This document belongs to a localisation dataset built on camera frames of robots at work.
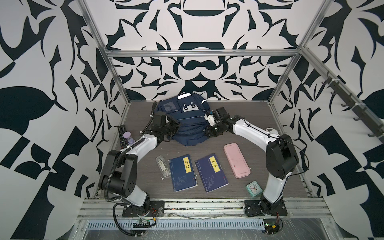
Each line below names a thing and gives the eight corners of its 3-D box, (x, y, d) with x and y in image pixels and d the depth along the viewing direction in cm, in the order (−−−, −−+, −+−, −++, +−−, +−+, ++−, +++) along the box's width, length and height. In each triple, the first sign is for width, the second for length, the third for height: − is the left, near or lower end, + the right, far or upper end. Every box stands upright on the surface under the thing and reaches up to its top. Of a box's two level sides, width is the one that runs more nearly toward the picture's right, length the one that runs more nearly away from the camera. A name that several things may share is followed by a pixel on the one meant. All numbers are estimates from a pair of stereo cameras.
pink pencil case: (236, 180, 84) (237, 179, 83) (220, 146, 97) (221, 144, 95) (252, 175, 86) (253, 173, 84) (234, 142, 99) (235, 140, 97)
